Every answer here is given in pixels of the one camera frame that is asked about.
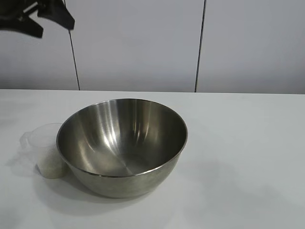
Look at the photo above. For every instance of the white uncooked rice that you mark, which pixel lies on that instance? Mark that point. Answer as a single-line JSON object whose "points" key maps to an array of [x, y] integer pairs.
{"points": [[51, 167]]}

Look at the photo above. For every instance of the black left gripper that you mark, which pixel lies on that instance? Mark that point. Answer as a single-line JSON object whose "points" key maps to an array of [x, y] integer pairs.
{"points": [[12, 7]]}

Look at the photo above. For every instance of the stainless steel mixing bowl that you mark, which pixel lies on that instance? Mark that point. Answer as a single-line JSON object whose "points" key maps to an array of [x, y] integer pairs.
{"points": [[119, 148]]}

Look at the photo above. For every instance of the clear plastic measuring cup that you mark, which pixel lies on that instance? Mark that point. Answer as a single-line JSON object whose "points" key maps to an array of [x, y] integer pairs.
{"points": [[45, 140]]}

